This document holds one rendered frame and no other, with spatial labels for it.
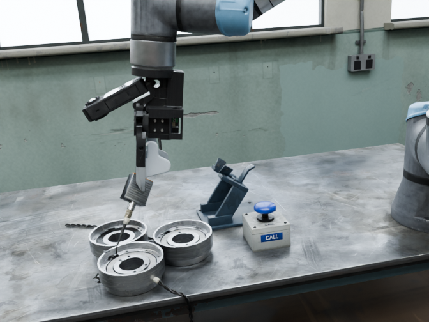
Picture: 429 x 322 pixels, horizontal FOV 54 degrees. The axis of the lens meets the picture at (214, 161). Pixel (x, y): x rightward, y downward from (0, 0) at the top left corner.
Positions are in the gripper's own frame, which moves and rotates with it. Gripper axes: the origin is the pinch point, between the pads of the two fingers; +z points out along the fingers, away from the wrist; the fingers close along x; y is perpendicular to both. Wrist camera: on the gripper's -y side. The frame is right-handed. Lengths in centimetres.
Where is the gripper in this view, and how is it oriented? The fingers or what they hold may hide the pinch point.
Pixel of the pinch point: (138, 180)
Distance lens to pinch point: 76.5
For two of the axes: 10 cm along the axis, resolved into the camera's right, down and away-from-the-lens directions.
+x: -1.8, -3.0, 9.4
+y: 9.8, 0.1, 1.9
